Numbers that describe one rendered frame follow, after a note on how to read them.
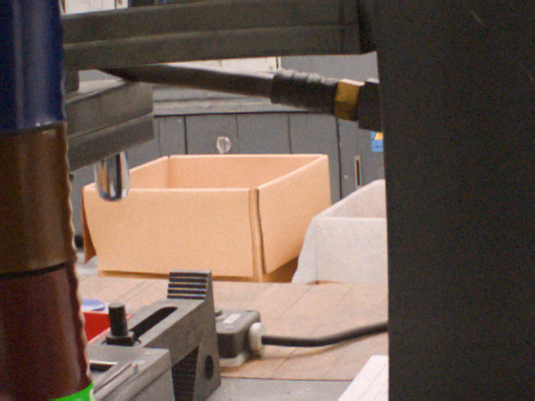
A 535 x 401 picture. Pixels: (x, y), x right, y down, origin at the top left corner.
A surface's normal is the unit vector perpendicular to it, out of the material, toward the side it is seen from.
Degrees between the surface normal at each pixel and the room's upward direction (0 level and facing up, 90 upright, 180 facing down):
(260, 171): 93
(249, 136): 90
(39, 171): 76
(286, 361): 0
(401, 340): 90
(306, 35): 90
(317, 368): 0
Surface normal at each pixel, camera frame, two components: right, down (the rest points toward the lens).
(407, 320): -0.28, 0.18
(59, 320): 0.72, 0.32
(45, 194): 0.70, -0.17
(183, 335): 0.96, 0.00
